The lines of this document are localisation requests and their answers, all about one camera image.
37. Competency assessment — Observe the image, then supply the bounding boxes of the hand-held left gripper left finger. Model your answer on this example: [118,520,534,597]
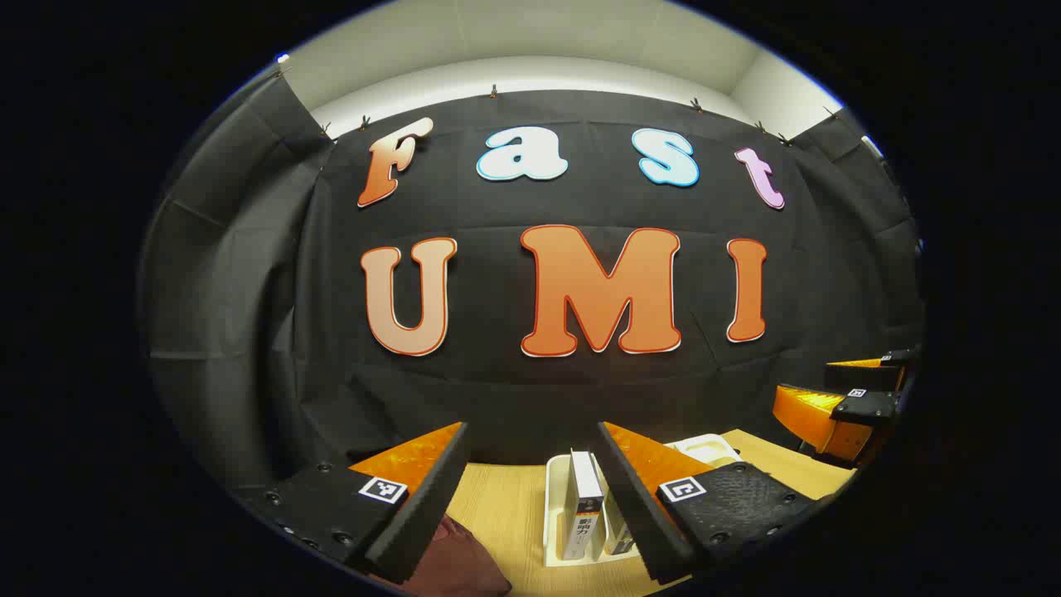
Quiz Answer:
[235,421,472,585]

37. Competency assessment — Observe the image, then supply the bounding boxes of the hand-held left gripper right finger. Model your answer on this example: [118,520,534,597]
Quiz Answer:
[595,420,821,585]

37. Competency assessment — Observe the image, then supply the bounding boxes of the dark blue cover book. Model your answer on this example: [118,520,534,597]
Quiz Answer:
[603,489,637,556]

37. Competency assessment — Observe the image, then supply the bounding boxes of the white spine book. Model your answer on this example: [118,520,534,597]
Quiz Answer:
[562,450,607,562]

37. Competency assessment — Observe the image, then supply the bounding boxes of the red schoolbag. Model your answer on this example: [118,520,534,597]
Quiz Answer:
[398,512,515,597]

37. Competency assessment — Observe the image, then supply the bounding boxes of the white bookshelf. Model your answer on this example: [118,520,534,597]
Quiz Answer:
[543,433,744,570]

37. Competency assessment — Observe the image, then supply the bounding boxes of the black backdrop cloth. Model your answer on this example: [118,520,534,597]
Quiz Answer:
[137,70,925,498]

